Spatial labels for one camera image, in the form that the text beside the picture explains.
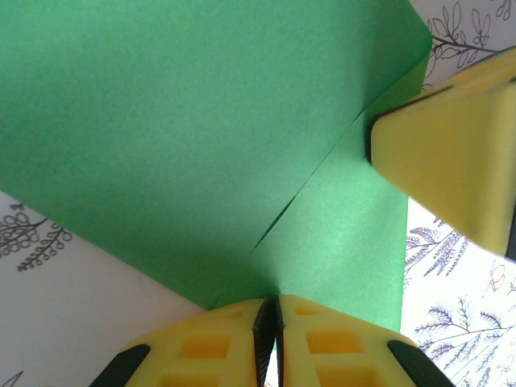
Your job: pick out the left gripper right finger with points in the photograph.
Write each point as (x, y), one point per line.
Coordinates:
(342, 354)

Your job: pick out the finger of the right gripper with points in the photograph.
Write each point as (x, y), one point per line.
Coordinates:
(483, 74)
(455, 161)

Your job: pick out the floral patterned table cover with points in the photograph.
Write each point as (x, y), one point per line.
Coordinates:
(60, 322)

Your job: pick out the green paper sheet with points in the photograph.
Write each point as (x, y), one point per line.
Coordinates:
(161, 121)

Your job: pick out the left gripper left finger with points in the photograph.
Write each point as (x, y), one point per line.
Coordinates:
(209, 350)

